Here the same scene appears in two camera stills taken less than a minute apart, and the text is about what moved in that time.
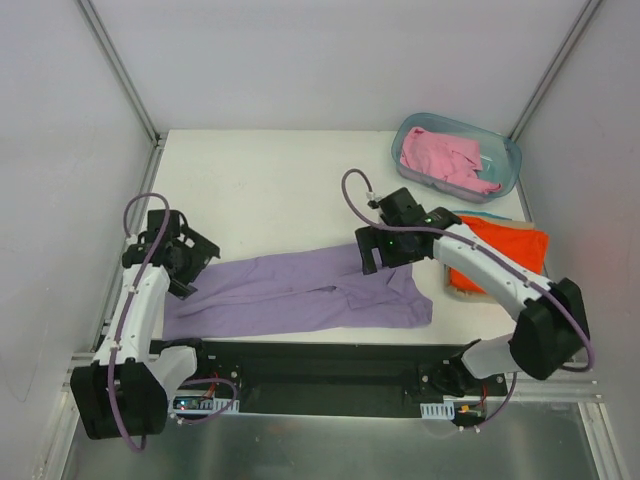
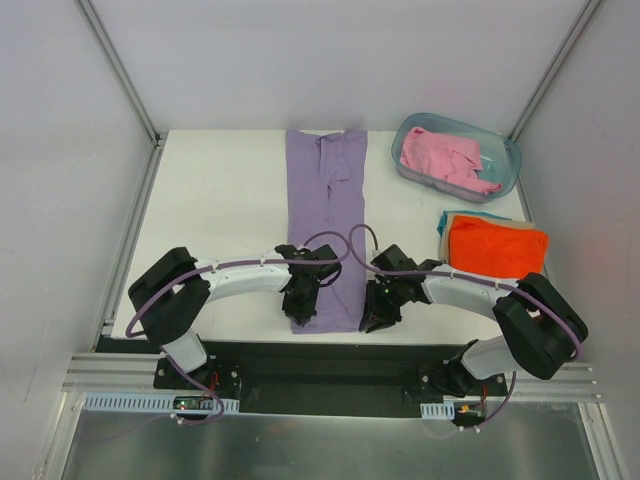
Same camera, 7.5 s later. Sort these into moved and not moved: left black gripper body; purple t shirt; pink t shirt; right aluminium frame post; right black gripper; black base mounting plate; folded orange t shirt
Moved: left black gripper body; purple t shirt; right black gripper
Not moved: folded orange t shirt; pink t shirt; black base mounting plate; right aluminium frame post
